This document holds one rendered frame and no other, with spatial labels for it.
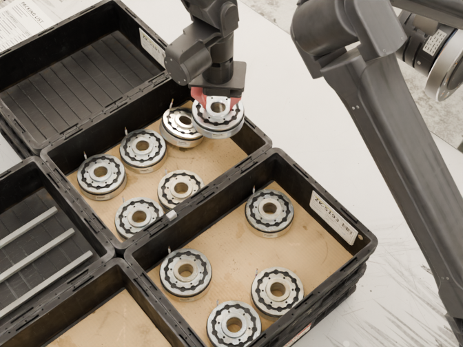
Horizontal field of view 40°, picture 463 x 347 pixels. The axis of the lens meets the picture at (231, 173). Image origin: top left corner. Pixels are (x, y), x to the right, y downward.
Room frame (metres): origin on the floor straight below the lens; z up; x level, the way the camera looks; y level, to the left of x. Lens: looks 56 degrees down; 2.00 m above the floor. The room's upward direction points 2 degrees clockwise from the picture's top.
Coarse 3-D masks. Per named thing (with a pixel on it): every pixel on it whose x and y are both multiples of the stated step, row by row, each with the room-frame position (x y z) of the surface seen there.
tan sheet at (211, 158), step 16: (208, 144) 0.86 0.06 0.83; (224, 144) 0.86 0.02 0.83; (176, 160) 0.81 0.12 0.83; (192, 160) 0.81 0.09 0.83; (208, 160) 0.81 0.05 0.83; (224, 160) 0.81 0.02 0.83; (240, 160) 0.81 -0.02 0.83; (128, 176) 0.76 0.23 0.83; (144, 176) 0.76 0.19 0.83; (160, 176) 0.76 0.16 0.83; (208, 176) 0.77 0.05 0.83; (80, 192) 0.71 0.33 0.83; (128, 192) 0.72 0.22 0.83; (144, 192) 0.72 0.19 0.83; (96, 208) 0.68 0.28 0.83; (112, 208) 0.68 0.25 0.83; (112, 224) 0.64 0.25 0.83
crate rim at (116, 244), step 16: (160, 80) 0.96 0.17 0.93; (144, 96) 0.91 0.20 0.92; (112, 112) 0.86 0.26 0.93; (80, 128) 0.81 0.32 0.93; (256, 128) 0.83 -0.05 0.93; (64, 144) 0.77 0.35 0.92; (272, 144) 0.79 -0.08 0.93; (48, 160) 0.73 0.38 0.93; (64, 176) 0.69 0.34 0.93; (224, 176) 0.70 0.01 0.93; (176, 208) 0.63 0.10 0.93; (96, 224) 0.58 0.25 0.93; (160, 224) 0.59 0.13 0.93; (112, 240) 0.55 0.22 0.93; (128, 240) 0.55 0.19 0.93
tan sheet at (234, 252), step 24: (240, 216) 0.67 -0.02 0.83; (192, 240) 0.61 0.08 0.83; (216, 240) 0.61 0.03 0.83; (240, 240) 0.61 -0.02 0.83; (264, 240) 0.61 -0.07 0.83; (288, 240) 0.62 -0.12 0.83; (312, 240) 0.62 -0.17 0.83; (336, 240) 0.62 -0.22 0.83; (216, 264) 0.55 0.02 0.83; (240, 264) 0.56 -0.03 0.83; (264, 264) 0.56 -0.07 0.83; (288, 264) 0.56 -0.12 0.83; (312, 264) 0.56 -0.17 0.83; (336, 264) 0.57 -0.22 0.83; (216, 288) 0.50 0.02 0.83; (240, 288) 0.50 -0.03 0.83; (312, 288) 0.51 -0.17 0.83; (192, 312) 0.45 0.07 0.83
